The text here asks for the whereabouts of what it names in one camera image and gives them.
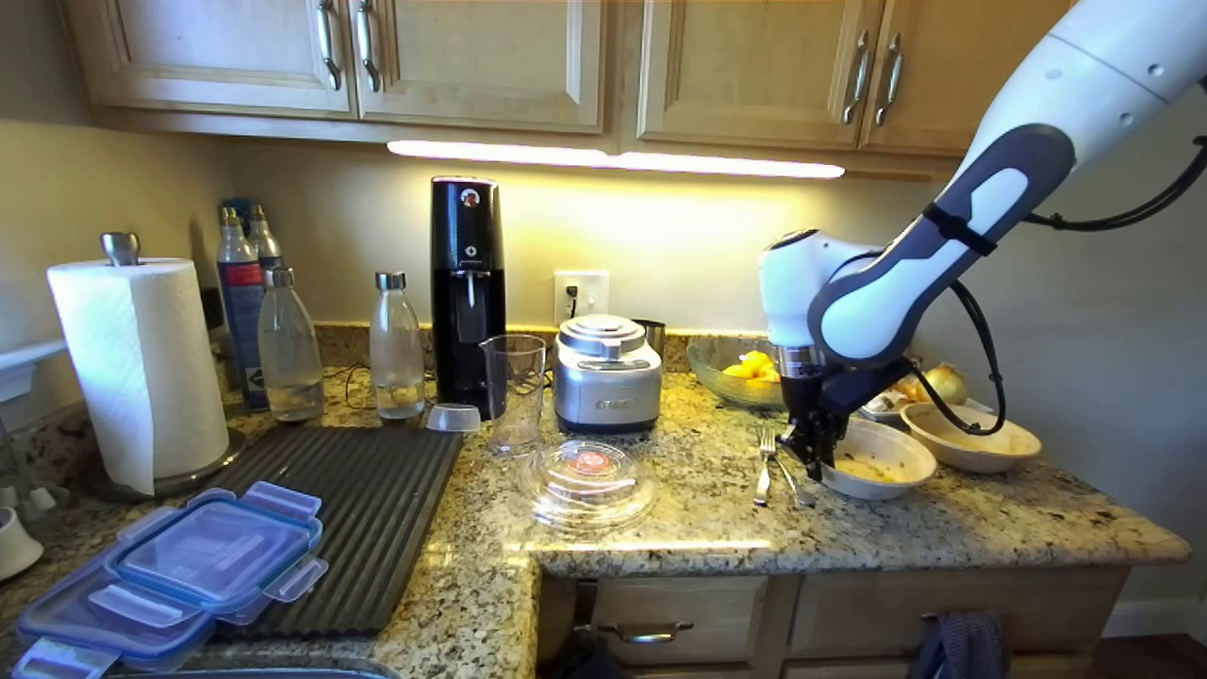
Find white wall outlet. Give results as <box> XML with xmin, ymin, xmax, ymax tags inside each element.
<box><xmin>551</xmin><ymin>268</ymin><xmax>612</xmax><ymax>322</ymax></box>

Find black soda maker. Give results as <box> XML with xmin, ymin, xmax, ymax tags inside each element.
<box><xmin>429</xmin><ymin>179</ymin><xmax>507</xmax><ymax>409</ymax></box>

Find under cabinet light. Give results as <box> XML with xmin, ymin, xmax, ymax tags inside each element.
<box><xmin>386</xmin><ymin>138</ymin><xmax>843</xmax><ymax>182</ymax></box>

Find glass bowl with lemons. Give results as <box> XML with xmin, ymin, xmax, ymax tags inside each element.
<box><xmin>686</xmin><ymin>337</ymin><xmax>783</xmax><ymax>409</ymax></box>

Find yellow onion back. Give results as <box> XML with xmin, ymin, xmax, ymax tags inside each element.
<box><xmin>924</xmin><ymin>367</ymin><xmax>967</xmax><ymax>403</ymax></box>

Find blue lid plastic containers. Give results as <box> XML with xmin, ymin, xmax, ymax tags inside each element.
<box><xmin>10</xmin><ymin>483</ymin><xmax>328</xmax><ymax>679</ymax></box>

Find black dish drying mat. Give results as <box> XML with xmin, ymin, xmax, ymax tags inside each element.
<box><xmin>214</xmin><ymin>426</ymin><xmax>463</xmax><ymax>641</ymax></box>

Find white ice cream maker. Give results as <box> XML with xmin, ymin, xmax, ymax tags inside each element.
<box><xmin>556</xmin><ymin>312</ymin><xmax>660</xmax><ymax>434</ymax></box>

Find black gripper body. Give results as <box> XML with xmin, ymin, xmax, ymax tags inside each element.
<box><xmin>778</xmin><ymin>376</ymin><xmax>850</xmax><ymax>479</ymax></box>

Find white bowl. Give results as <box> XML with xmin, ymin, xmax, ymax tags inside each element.
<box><xmin>821</xmin><ymin>419</ymin><xmax>935</xmax><ymax>503</ymax></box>
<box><xmin>900</xmin><ymin>403</ymin><xmax>1040</xmax><ymax>475</ymax></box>

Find clear plastic bottle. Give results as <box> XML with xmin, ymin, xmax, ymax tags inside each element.
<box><xmin>369</xmin><ymin>271</ymin><xmax>427</xmax><ymax>423</ymax></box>

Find paper towel roll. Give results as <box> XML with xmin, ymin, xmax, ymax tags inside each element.
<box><xmin>46</xmin><ymin>232</ymin><xmax>229</xmax><ymax>498</ymax></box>

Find clear glass cup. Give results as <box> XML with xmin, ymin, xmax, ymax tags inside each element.
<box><xmin>480</xmin><ymin>337</ymin><xmax>548</xmax><ymax>453</ymax></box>

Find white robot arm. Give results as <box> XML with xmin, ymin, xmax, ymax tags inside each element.
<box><xmin>757</xmin><ymin>0</ymin><xmax>1207</xmax><ymax>479</ymax></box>

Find red label bottle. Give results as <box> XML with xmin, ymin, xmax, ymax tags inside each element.
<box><xmin>217</xmin><ymin>200</ymin><xmax>278</xmax><ymax>411</ymax></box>

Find upside down glass jar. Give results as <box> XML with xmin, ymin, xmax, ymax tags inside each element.
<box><xmin>533</xmin><ymin>436</ymin><xmax>647</xmax><ymax>530</ymax></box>

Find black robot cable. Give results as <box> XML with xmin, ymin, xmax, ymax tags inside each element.
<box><xmin>896</xmin><ymin>133</ymin><xmax>1207</xmax><ymax>436</ymax></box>

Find dark hanging towel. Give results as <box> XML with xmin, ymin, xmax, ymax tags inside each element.
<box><xmin>908</xmin><ymin>613</ymin><xmax>1006</xmax><ymax>679</ymax></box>

